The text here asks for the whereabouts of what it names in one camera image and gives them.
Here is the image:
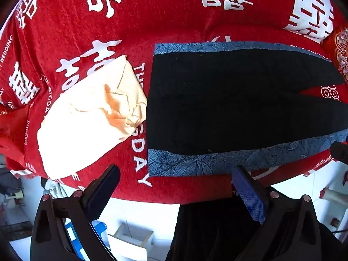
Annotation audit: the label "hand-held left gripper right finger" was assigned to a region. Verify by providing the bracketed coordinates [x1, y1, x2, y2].
[231, 165, 323, 261]

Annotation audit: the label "person's black clothing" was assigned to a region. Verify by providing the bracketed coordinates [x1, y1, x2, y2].
[166, 196, 343, 261]

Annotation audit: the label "blue plastic container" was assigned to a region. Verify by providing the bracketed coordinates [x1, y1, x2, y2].
[65, 220, 110, 261]

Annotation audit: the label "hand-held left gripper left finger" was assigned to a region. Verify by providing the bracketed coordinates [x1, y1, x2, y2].
[29, 164, 121, 261]

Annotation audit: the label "cream folded cloth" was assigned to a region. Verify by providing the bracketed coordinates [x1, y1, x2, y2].
[37, 55, 149, 180]

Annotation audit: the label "red printed blanket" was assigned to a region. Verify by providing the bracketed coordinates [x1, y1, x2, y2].
[0, 0, 348, 206]

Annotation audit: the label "grey cloth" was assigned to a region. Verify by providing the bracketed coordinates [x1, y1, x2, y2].
[0, 167, 22, 196]

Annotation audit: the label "white roll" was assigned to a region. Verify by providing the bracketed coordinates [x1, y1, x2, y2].
[325, 187, 346, 202]

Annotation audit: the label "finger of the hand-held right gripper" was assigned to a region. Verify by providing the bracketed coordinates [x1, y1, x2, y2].
[330, 141, 348, 165]

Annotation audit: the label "red embroidered pillow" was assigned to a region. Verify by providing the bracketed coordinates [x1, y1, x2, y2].
[322, 26, 348, 83]

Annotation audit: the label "black pants with blue trim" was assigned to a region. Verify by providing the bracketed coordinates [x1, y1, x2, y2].
[147, 41, 348, 177]

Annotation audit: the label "white wooden stool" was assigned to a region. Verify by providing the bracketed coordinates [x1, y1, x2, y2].
[107, 222, 155, 261]

